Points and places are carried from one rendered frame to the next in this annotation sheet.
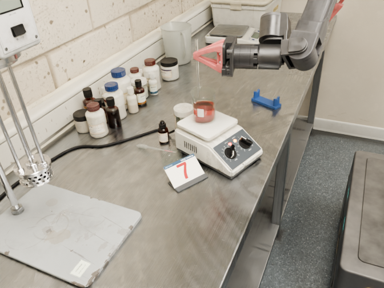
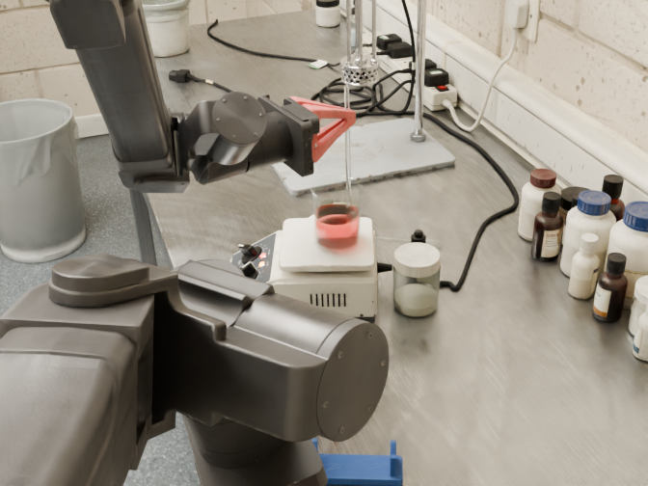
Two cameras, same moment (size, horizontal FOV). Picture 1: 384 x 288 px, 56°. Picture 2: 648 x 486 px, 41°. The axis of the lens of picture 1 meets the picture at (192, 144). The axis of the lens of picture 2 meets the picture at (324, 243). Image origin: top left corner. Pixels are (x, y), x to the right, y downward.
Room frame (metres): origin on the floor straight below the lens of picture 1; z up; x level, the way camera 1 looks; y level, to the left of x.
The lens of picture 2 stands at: (1.48, -0.71, 1.42)
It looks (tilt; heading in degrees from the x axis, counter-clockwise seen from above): 32 degrees down; 135
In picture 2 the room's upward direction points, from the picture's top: 2 degrees counter-clockwise
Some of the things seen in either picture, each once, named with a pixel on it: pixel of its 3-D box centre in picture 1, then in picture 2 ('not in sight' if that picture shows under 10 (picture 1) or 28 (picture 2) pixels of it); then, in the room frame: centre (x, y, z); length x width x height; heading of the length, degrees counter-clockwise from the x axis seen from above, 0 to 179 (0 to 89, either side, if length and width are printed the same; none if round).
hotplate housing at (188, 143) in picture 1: (215, 140); (309, 271); (0.79, -0.06, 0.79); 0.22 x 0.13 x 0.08; 43
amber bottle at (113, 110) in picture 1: (112, 112); (548, 226); (0.97, 0.23, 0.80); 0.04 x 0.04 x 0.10
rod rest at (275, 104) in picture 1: (266, 98); (353, 460); (1.05, -0.25, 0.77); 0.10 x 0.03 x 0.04; 41
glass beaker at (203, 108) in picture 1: (203, 106); (338, 216); (0.83, -0.04, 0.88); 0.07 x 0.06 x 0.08; 21
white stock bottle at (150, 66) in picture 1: (151, 74); not in sight; (1.23, 0.13, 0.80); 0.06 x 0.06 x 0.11
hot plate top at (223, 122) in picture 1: (207, 123); (327, 243); (0.81, -0.04, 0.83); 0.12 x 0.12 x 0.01; 43
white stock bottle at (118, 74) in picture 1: (121, 88); (636, 253); (1.10, 0.22, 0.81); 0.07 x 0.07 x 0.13
